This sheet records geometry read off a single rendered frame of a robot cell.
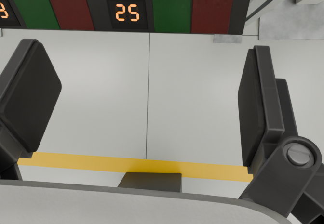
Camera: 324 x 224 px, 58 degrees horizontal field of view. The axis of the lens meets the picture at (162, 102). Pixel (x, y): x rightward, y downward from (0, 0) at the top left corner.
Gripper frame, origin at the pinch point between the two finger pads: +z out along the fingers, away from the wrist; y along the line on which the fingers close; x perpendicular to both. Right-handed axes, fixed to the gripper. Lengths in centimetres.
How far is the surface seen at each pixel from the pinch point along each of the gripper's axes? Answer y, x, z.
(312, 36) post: 35, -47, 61
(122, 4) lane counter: -3.4, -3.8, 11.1
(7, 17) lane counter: -13.4, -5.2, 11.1
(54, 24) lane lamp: -9.6, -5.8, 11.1
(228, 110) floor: 14, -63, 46
